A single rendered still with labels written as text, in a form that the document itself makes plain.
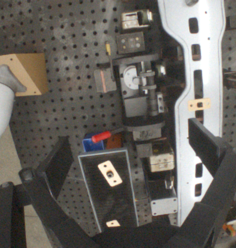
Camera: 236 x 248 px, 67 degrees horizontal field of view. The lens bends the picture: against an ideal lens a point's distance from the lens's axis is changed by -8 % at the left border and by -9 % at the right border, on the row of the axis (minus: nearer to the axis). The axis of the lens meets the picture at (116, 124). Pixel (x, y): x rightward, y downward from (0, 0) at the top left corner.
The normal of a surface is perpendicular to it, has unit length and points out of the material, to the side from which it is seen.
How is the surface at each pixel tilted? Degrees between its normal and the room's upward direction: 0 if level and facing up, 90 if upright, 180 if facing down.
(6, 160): 0
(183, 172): 0
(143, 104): 0
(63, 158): 90
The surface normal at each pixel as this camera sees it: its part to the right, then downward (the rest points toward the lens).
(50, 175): 0.99, -0.15
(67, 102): -0.02, 0.34
